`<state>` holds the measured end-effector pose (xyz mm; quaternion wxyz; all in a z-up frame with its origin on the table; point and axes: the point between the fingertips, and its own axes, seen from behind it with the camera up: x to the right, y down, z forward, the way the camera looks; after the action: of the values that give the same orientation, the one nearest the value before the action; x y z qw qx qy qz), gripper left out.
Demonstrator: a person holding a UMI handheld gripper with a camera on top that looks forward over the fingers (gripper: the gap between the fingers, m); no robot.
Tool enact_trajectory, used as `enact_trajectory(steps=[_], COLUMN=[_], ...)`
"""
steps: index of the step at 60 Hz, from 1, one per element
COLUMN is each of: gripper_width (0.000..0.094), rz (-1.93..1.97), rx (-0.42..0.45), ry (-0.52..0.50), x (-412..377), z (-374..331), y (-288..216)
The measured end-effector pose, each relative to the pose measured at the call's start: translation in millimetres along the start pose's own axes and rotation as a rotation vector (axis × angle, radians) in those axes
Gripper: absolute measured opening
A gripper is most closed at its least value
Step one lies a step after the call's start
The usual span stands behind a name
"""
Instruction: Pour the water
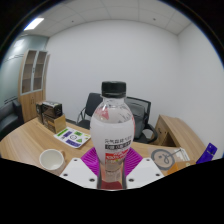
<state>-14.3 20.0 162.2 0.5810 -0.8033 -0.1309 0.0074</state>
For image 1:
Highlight black solid-back office chair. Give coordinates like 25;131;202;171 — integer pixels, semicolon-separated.
76;92;105;131

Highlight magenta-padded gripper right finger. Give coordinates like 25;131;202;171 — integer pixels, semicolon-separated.
123;147;165;190

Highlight clear black-capped drink bottle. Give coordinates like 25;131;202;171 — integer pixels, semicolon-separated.
89;80;136;191

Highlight white speckled mug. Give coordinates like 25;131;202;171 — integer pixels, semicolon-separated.
38;148;66;176

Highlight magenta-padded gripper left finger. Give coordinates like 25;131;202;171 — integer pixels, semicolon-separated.
59;147;101;190

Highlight purple package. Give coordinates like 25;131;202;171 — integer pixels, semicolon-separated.
195;142;219;165

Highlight long dark box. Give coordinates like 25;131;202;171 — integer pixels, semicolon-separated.
41;100;64;119

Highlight wooden glass-door shelf cabinet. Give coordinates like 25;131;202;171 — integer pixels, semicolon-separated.
17;49;51;123

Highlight white sheet with coloured stickers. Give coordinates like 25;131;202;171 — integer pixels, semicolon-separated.
53;126;92;149

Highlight grey mesh-back office chair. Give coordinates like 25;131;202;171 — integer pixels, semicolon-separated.
124;96;158;145

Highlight small dark box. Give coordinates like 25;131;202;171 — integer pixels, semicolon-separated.
35;102;45;125

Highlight wooden side desk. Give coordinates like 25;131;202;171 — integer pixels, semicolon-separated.
153;114;207;158

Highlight black sofa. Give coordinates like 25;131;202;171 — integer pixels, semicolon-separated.
0;99;25;142

